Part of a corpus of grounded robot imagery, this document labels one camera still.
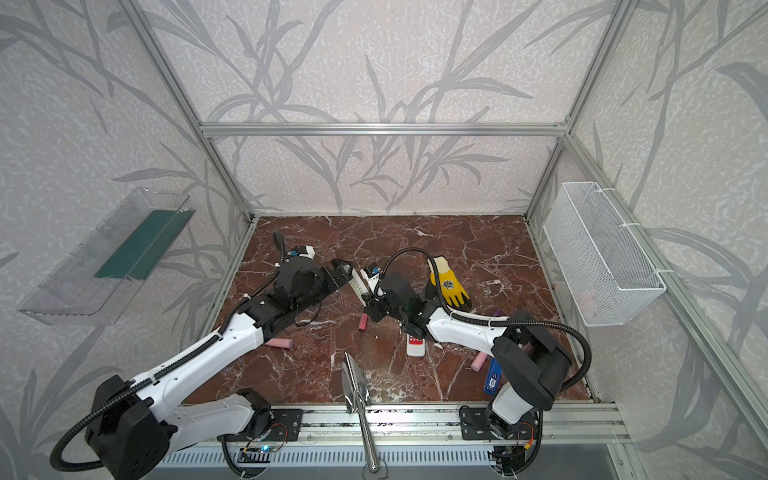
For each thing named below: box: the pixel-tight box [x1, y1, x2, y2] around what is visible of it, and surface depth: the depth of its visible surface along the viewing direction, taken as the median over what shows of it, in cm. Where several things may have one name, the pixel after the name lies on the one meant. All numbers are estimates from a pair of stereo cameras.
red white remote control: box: [406, 333, 426, 357], surface depth 88 cm
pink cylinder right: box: [470, 352, 488, 373], surface depth 84 cm
